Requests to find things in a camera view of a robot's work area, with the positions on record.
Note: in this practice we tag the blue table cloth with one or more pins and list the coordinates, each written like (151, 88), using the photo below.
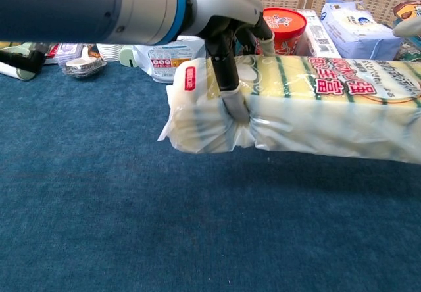
(164, 213)

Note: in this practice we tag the orange instant noodle cup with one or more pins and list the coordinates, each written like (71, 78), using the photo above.
(286, 29)

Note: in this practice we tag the green label drink bottle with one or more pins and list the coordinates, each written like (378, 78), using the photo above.
(409, 53)

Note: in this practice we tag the clear purple plastic box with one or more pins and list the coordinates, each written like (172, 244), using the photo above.
(69, 53)

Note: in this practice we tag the small pale green holder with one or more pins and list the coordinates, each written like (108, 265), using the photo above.
(126, 57)

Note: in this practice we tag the stack of white paper cups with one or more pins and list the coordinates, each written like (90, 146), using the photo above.
(110, 52)

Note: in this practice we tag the green and white lint roller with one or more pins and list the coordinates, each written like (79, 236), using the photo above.
(19, 70)

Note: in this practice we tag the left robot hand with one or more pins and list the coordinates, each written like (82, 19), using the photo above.
(223, 6)

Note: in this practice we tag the yellow sponge multipack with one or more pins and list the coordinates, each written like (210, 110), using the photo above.
(312, 108)

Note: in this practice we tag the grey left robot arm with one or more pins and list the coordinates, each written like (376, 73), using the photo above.
(85, 7)

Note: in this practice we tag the chocolate cookie box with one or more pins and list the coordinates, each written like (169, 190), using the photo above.
(408, 9)

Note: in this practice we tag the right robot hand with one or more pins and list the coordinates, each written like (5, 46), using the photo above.
(409, 27)

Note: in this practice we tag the white green tissue box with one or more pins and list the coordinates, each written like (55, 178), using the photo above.
(320, 38)

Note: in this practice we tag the pale blue tissue pack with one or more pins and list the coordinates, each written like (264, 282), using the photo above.
(358, 32)

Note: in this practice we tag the red and white flat package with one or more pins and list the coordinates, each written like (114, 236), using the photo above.
(52, 53)

